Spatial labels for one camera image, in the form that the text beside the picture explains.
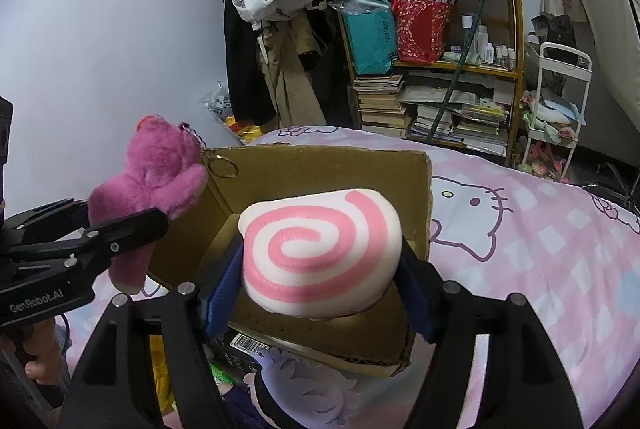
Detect pink hello kitty blanket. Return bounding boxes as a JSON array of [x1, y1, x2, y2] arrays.
[[64, 125, 640, 429]]

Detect wooden bookshelf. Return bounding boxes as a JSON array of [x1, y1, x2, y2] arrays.
[[326, 0, 526, 168]]

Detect green tissue pack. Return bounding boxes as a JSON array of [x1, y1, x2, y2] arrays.
[[209, 362, 234, 386]]

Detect stack of books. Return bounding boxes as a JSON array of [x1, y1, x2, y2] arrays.
[[352, 74, 410, 138]]

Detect person left hand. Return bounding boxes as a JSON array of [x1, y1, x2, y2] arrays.
[[21, 319, 63, 386]]

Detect plastic bag of toys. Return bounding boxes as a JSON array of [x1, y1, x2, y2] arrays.
[[202, 81, 262, 144]]

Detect red patterned bag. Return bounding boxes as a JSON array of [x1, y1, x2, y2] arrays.
[[390, 0, 452, 65]]

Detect pink bear plush keychain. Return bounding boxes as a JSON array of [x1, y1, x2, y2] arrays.
[[88, 115, 239, 295]]

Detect purple haired doll plush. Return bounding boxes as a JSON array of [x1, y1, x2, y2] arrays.
[[245, 348, 360, 428]]

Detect cardboard box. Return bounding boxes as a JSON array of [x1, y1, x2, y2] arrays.
[[150, 142, 432, 377]]

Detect teal bag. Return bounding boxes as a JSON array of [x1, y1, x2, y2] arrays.
[[329, 0, 397, 76]]

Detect beige trousers hanging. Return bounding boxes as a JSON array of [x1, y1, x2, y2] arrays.
[[257, 11, 326, 128]]

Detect black hanging coat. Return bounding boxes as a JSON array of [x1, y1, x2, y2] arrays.
[[222, 0, 277, 126]]

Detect pink swirl roll plush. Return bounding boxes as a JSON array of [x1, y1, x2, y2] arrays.
[[238, 188, 402, 319]]

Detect yellow dog plush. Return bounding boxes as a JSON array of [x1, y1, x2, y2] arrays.
[[149, 335, 175, 415]]

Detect small black box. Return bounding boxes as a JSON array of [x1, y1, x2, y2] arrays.
[[212, 328, 271, 373]]

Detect green pole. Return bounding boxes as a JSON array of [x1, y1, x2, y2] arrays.
[[425, 0, 506, 144]]

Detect white rolling cart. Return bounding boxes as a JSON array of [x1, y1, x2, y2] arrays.
[[516, 42, 592, 183]]

